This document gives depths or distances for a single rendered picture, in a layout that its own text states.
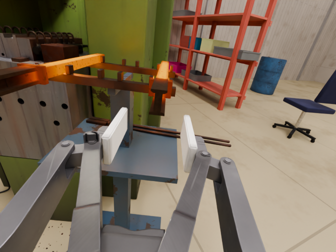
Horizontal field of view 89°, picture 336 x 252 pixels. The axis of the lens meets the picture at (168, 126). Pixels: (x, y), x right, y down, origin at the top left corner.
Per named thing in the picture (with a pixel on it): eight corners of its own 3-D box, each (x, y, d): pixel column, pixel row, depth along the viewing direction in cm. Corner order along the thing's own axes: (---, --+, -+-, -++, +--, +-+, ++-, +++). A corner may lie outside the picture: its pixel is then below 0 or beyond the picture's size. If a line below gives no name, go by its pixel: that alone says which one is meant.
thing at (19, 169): (87, 223, 104) (78, 164, 82) (23, 217, 102) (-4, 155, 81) (114, 163, 154) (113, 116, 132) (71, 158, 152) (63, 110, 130)
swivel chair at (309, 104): (324, 141, 249) (370, 70, 203) (304, 147, 225) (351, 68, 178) (286, 123, 294) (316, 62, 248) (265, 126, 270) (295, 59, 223)
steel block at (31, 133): (78, 163, 82) (63, 68, 62) (-4, 155, 81) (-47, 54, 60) (113, 116, 132) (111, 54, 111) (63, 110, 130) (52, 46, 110)
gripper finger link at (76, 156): (95, 171, 14) (57, 167, 14) (113, 138, 18) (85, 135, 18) (93, 156, 13) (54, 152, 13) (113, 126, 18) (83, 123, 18)
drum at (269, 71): (259, 88, 529) (271, 56, 487) (278, 95, 478) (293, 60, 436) (245, 88, 504) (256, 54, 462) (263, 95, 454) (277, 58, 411)
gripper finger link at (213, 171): (198, 167, 14) (235, 171, 14) (191, 135, 18) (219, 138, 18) (195, 181, 14) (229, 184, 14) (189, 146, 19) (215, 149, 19)
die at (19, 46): (34, 61, 67) (28, 36, 63) (-20, 54, 66) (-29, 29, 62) (83, 52, 104) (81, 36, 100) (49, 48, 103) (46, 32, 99)
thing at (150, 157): (177, 184, 50) (178, 179, 49) (38, 168, 49) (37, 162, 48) (176, 133, 77) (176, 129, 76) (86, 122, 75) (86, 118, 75)
